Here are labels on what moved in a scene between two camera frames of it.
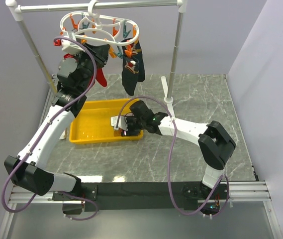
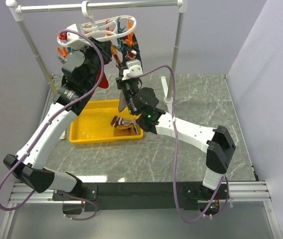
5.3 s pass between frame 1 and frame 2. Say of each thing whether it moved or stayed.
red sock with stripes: stayed
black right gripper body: moved
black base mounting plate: stayed
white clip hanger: moved
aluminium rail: stayed
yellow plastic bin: stayed
